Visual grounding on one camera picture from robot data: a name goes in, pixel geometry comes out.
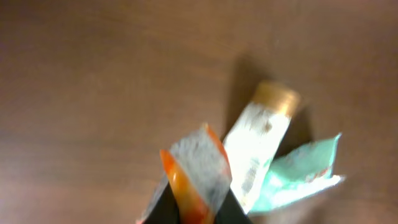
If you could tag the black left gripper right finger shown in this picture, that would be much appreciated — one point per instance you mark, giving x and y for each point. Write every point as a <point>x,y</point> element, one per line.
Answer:
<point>231,212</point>

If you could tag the mint green wipes pack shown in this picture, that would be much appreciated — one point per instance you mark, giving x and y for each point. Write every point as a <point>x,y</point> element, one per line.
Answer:
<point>305,171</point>

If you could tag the small orange box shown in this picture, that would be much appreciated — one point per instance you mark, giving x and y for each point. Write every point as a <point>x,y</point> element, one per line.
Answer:
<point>198,171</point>

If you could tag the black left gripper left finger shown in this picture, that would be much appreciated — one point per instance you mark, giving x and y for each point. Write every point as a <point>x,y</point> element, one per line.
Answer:
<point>165,210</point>

